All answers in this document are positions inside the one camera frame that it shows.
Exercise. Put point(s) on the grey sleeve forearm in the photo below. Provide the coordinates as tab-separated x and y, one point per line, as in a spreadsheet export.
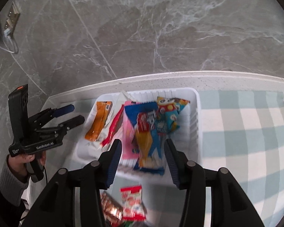
12	185

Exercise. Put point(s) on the red strawberry candy packet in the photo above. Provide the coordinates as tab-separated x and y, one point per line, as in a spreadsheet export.
133	209

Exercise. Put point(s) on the orange snack packet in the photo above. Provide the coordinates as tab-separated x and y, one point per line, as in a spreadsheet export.
102	112

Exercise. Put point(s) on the blue cake snack packet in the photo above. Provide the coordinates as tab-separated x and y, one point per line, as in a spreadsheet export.
142	117

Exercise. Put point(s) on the pale pink snack packet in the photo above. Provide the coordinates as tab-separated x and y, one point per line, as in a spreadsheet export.
129	146

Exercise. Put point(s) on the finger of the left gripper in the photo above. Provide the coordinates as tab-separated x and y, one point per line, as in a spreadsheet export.
38	120
62	128

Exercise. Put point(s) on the person's left hand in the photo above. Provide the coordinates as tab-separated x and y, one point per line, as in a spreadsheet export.
17	164

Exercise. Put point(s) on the blue chips bag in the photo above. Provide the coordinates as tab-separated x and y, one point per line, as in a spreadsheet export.
168	112

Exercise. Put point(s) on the white red snack packet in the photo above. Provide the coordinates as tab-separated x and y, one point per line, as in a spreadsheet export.
114	120

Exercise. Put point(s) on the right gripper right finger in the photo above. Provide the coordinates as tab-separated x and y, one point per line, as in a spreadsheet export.
230	206

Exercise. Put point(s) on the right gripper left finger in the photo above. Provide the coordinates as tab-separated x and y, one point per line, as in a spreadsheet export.
55	206

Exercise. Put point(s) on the white plastic tray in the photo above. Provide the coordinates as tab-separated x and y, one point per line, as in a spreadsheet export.
187	139

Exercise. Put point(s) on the wall power socket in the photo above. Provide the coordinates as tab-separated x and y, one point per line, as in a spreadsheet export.
11	20

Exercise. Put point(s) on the red heart pattern snack packet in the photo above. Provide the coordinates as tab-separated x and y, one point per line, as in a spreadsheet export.
112	210

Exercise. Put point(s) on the green white checkered tablecloth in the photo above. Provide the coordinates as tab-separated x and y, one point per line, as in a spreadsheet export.
243	131

